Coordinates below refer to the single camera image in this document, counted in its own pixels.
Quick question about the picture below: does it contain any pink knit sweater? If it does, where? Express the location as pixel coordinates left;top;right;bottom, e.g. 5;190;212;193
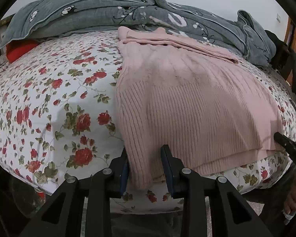
115;27;282;189

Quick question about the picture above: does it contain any black clothing pile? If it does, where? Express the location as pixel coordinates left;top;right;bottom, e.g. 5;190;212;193
265;30;296;95

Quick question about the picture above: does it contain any right hand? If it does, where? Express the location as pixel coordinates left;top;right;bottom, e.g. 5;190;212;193
283;176;296;225

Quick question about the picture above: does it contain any wooden furniture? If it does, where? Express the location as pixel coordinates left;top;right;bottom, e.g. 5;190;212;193
282;17;296;85

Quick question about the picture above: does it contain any floral bed sheet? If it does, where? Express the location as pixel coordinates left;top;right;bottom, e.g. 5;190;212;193
0;31;296;214

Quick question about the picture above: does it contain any red pillow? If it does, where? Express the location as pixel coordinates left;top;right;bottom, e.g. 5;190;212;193
6;39;39;63

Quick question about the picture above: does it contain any grey patterned quilt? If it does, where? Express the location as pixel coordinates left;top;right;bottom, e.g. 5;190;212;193
0;0;276;66

